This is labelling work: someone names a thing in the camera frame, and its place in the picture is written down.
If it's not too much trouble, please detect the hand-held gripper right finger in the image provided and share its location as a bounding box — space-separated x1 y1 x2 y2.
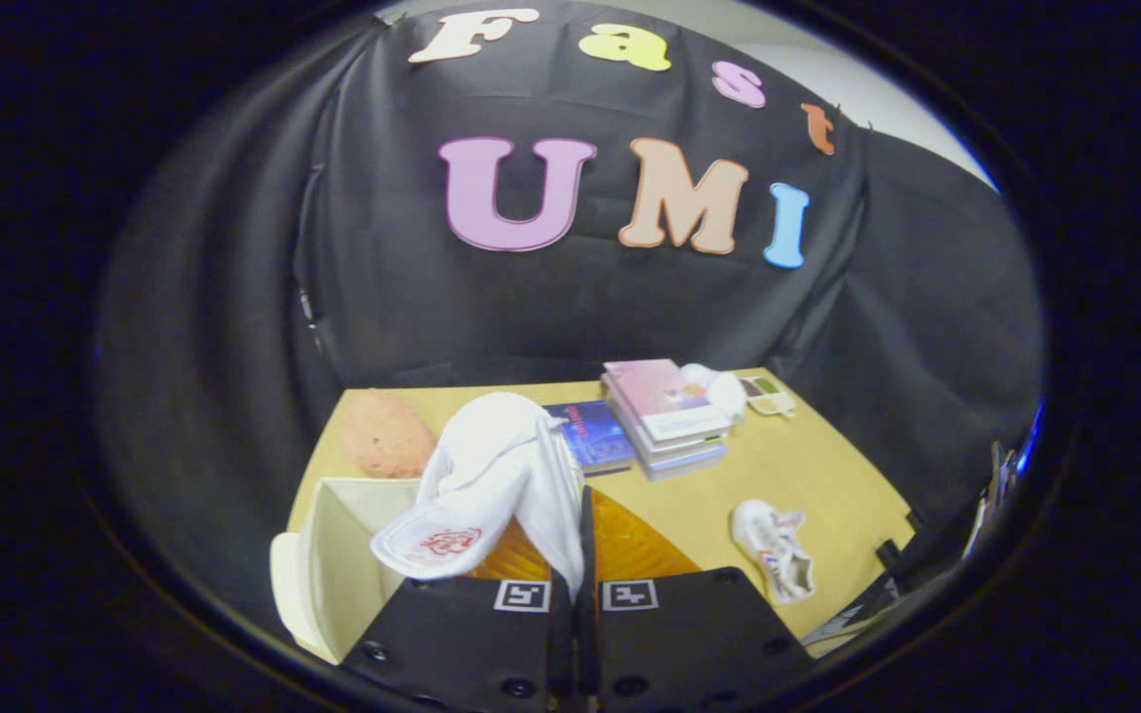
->
578 485 814 713

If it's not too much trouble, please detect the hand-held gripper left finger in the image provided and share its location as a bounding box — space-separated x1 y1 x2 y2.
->
341 515 576 713

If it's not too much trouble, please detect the white canvas shoe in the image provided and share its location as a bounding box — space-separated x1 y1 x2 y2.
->
370 392 586 595
729 498 817 607

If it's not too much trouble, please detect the beige fabric storage box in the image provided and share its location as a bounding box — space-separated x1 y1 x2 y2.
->
270 478 433 664

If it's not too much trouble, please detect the pale blue cover book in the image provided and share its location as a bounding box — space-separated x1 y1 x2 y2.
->
642 444 730 483

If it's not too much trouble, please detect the white cover book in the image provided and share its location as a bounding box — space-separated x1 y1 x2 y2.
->
620 416 730 466

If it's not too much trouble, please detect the dark clutter beside table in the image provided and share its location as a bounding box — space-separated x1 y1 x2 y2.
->
808 426 1039 655

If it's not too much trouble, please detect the dark blue cover book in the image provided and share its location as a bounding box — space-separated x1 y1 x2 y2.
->
543 399 638 478

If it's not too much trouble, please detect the pink cover book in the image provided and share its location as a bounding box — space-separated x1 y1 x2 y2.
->
602 358 735 444

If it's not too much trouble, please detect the white fluffy ball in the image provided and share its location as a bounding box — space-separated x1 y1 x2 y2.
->
679 363 748 425

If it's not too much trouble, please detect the small compartment tray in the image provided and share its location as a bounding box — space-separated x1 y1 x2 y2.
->
739 374 797 419

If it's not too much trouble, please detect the black backdrop cloth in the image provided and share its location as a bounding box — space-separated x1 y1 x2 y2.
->
95 0 1045 615

